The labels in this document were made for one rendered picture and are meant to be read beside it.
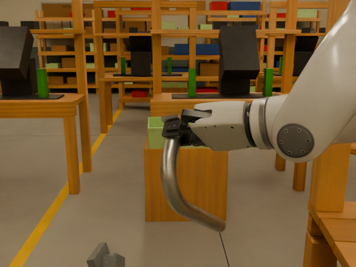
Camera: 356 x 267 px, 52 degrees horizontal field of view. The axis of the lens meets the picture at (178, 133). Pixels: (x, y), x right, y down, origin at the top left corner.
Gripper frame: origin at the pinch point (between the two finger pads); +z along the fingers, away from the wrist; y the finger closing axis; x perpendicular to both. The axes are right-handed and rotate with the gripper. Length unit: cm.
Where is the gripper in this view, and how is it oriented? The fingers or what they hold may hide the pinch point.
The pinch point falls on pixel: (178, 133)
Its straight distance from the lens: 68.8
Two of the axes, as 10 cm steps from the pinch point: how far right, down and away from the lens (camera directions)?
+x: -1.9, 8.7, -4.5
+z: -8.4, 1.0, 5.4
